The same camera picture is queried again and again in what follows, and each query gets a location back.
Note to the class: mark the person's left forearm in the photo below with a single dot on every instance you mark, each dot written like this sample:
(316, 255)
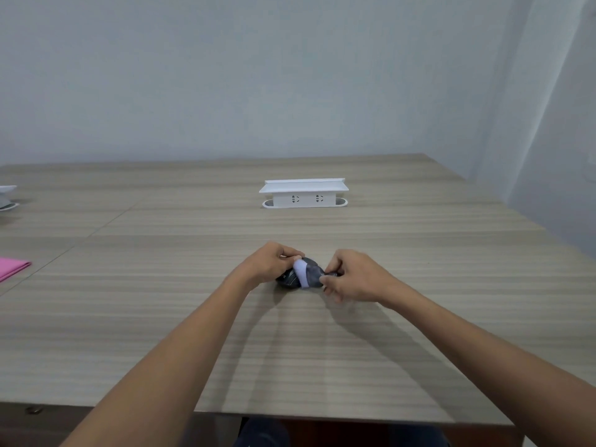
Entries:
(172, 363)

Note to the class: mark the grey and white sock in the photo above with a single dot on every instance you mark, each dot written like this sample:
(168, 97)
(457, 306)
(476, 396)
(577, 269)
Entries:
(301, 273)

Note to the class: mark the person's left thumb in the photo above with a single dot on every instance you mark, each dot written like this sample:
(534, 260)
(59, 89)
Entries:
(289, 259)

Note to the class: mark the person's dark trousers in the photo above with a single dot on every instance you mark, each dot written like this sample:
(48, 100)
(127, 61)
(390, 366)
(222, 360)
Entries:
(340, 432)

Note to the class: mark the person's left hand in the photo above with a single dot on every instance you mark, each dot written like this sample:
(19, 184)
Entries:
(264, 267)

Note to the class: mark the person's right hand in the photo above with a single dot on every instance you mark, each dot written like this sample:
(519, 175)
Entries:
(361, 279)

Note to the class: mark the person's right thumb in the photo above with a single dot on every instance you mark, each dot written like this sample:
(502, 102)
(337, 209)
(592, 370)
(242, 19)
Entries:
(331, 266)

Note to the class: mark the white desktop power socket box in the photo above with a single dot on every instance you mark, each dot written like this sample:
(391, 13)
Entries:
(303, 193)

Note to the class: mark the pink folded cloth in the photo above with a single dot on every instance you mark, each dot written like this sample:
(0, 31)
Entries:
(11, 266)

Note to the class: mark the person's right forearm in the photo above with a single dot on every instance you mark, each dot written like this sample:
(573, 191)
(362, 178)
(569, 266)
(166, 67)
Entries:
(489, 358)

